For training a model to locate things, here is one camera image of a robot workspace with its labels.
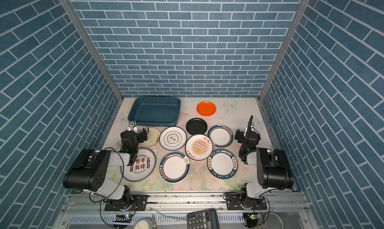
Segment round white clock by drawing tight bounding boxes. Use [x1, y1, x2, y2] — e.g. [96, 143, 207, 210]
[134, 218, 156, 229]

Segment white plate red characters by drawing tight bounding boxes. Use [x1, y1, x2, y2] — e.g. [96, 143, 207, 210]
[121, 148, 156, 182]

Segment cream plate black patch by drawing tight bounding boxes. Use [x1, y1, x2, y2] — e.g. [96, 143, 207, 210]
[139, 127, 161, 148]

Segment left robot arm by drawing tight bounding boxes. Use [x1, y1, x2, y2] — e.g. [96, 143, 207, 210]
[63, 129, 148, 204]

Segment white plate cloud emblem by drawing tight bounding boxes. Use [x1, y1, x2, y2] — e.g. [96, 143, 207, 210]
[160, 126, 187, 151]

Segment green rim plate red ring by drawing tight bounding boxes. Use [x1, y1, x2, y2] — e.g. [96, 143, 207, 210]
[158, 151, 191, 184]

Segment green circuit board left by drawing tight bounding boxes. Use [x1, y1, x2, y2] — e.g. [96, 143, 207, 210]
[113, 214, 133, 227]

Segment aluminium rail frame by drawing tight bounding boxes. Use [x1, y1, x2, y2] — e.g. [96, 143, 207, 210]
[53, 191, 317, 229]

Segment teal plastic bin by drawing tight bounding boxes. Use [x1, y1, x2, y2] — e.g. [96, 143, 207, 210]
[128, 96, 181, 127]

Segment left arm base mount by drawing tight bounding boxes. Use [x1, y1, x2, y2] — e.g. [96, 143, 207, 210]
[105, 195, 149, 212]

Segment black small plate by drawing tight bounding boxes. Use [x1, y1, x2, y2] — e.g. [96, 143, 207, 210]
[186, 118, 208, 135]

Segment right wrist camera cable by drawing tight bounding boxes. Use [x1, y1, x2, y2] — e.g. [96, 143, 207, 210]
[245, 115, 255, 136]

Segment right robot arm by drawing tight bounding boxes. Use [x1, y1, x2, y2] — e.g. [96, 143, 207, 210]
[235, 127, 294, 201]

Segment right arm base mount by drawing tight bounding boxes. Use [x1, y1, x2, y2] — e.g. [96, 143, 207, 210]
[223, 192, 267, 211]

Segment green rim plate white lettering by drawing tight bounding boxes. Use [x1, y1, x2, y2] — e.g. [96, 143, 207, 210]
[207, 149, 238, 180]

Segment green circuit board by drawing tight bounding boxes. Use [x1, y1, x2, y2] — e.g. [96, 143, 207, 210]
[243, 213, 260, 229]
[113, 214, 133, 227]

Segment black calculator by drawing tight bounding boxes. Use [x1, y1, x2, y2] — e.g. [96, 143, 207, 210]
[187, 209, 220, 229]

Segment white plate green red rim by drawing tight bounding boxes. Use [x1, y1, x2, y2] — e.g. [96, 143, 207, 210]
[207, 124, 234, 148]

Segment orange small plate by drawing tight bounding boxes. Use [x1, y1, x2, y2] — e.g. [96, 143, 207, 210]
[197, 101, 216, 116]

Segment white plate orange sunburst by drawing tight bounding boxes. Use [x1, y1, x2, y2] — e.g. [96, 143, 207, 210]
[185, 134, 213, 161]

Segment green circuit board right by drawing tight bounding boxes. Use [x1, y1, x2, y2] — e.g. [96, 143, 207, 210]
[243, 213, 260, 229]

